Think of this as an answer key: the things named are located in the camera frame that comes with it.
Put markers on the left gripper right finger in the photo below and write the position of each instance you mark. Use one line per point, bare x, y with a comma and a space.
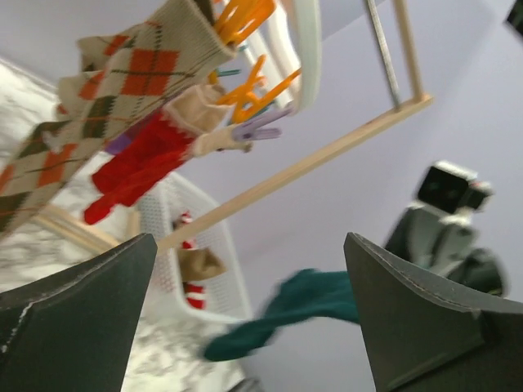
423, 332

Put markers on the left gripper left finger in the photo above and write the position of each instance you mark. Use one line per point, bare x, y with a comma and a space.
73, 330

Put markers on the dark teal sock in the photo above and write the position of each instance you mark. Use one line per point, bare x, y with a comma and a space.
308, 294

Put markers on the purple clothespin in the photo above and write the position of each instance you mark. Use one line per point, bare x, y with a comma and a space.
258, 127

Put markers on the beige argyle sock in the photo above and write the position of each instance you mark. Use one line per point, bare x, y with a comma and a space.
125, 77

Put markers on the white round clip hanger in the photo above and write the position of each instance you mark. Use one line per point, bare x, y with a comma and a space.
292, 43

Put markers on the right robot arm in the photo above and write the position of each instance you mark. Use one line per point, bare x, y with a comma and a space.
445, 245

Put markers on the red white striped sock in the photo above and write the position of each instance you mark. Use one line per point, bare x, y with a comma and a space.
194, 292

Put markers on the plain tan sock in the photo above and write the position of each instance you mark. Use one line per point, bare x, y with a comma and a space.
199, 264

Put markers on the white plastic basket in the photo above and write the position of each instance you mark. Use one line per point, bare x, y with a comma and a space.
173, 203

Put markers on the red beige reindeer sock front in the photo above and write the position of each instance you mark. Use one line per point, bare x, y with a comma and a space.
185, 127

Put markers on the yellow orange clothespin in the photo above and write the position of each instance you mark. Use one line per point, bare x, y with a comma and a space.
240, 18

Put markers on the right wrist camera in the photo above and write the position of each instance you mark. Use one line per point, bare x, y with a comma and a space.
452, 193

